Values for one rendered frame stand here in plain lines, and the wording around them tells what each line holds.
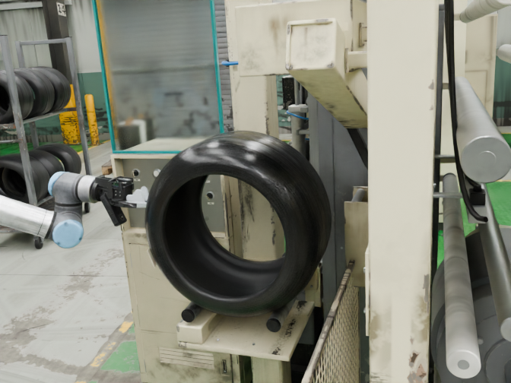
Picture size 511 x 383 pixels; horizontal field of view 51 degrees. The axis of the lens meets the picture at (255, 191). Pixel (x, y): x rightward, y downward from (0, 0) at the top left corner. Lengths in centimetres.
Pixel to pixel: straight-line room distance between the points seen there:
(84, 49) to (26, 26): 136
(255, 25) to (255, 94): 68
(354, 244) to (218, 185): 79
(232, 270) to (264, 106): 58
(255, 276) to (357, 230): 39
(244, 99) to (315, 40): 84
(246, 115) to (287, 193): 46
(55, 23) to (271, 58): 1049
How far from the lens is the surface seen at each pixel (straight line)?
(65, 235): 176
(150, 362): 284
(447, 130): 485
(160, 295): 261
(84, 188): 183
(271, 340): 174
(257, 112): 182
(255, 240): 194
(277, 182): 145
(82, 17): 1168
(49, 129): 1228
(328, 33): 102
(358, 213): 174
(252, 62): 116
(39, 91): 554
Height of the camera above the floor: 170
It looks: 15 degrees down
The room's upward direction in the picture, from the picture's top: 4 degrees counter-clockwise
